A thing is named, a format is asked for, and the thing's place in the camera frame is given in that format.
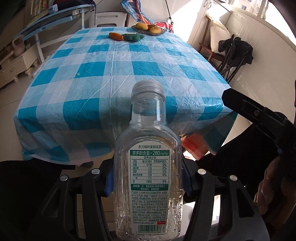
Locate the clear plastic tea bottle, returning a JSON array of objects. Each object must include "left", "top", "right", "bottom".
[{"left": 114, "top": 80, "right": 183, "bottom": 240}]

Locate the green plush toy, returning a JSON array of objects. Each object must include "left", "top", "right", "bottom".
[{"left": 122, "top": 33, "right": 144, "bottom": 42}]

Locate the orange carrot plush toy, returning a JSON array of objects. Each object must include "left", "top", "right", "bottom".
[{"left": 109, "top": 32, "right": 124, "bottom": 41}]

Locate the right hand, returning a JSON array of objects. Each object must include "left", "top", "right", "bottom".
[{"left": 254, "top": 157, "right": 295, "bottom": 228}]

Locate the wooden chair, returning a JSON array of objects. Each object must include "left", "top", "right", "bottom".
[{"left": 198, "top": 16, "right": 225, "bottom": 69}]

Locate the white chair cushion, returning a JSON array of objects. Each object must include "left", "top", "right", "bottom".
[{"left": 209, "top": 19, "right": 231, "bottom": 56}]

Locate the blue white checkered tablecloth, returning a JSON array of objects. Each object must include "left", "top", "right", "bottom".
[{"left": 14, "top": 27, "right": 237, "bottom": 165}]

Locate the yellow mango front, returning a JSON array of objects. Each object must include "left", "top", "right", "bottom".
[{"left": 149, "top": 27, "right": 162, "bottom": 34}]

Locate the yellow mango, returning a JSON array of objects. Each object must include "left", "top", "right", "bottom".
[
  {"left": 149, "top": 27, "right": 162, "bottom": 34},
  {"left": 135, "top": 23, "right": 149, "bottom": 31}
]

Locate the dark fruit bowl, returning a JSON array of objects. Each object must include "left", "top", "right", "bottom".
[{"left": 131, "top": 25, "right": 166, "bottom": 36}]

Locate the brown fruit back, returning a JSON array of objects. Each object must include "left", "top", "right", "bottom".
[{"left": 147, "top": 25, "right": 158, "bottom": 29}]

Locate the yellow mango left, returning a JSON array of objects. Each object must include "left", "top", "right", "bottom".
[{"left": 135, "top": 23, "right": 149, "bottom": 31}]

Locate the colourful hanging cloth bag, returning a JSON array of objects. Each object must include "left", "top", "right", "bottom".
[{"left": 120, "top": 0, "right": 174, "bottom": 33}]

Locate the white tv cabinet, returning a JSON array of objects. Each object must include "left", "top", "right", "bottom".
[{"left": 0, "top": 44, "right": 39, "bottom": 87}]

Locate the pink kettlebell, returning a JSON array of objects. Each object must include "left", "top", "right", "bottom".
[{"left": 12, "top": 36, "right": 25, "bottom": 57}]

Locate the blue adjustable study desk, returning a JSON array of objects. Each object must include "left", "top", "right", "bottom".
[{"left": 15, "top": 1, "right": 96, "bottom": 63}]

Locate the row of books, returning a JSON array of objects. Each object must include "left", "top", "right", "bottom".
[{"left": 30, "top": 0, "right": 49, "bottom": 17}]

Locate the navy red backpack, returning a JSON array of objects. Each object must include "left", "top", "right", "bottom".
[{"left": 53, "top": 0, "right": 96, "bottom": 10}]

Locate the white wall cabinet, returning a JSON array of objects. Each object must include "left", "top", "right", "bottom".
[{"left": 159, "top": 0, "right": 232, "bottom": 47}]

